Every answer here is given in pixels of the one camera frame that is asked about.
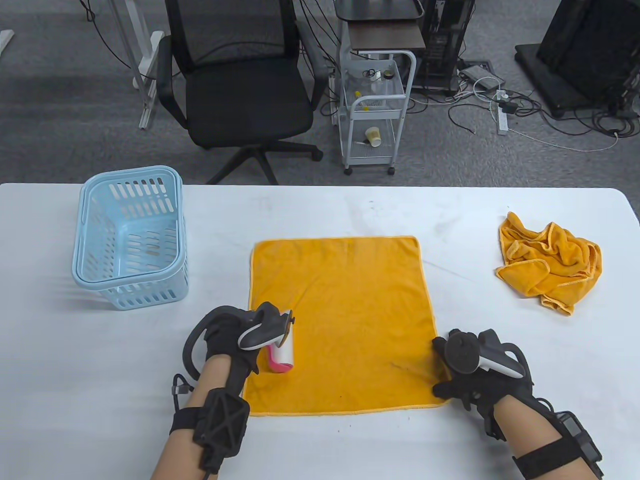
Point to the person's right forearm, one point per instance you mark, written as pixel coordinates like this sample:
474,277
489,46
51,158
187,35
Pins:
525,430

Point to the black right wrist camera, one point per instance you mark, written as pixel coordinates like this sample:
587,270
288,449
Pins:
575,435

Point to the yellow paper cup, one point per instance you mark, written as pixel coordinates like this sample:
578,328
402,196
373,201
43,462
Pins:
373,136

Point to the pink lint roller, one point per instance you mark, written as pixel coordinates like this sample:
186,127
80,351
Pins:
285,357

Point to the black plug adapter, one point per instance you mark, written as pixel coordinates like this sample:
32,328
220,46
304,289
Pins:
509,107

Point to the black tray shelf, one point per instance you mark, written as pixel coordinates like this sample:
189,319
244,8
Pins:
375,9

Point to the black computer tower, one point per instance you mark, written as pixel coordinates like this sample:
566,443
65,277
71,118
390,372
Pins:
445,45

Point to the white desk leg frame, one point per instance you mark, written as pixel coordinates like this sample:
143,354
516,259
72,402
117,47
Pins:
150,75

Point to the large black display stand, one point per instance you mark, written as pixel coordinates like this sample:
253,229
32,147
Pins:
585,50

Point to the black mesh office chair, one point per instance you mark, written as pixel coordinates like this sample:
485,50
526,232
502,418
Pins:
250,100

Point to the light blue plastic basket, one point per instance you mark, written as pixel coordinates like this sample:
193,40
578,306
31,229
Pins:
125,235

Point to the white power strip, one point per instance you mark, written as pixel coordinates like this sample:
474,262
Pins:
502,122

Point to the person's right hand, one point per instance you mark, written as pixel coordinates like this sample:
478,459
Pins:
492,387

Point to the brown shelf board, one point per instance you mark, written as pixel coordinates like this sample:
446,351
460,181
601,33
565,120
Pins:
385,36

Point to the white desk foot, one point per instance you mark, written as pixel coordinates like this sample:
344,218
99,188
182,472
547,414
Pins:
5,42

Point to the person's left hand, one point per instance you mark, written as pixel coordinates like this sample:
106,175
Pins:
222,332

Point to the orange square towel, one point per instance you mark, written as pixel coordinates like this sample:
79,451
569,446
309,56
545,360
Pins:
350,310
560,260

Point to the grey right hand controller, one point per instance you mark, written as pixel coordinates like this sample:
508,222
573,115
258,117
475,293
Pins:
462,352

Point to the person's left forearm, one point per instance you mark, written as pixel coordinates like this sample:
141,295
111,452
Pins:
210,385

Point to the grey left hand controller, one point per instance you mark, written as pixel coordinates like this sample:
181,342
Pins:
265,330

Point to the grey hand controller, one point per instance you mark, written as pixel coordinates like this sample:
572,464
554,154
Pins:
462,352
265,330

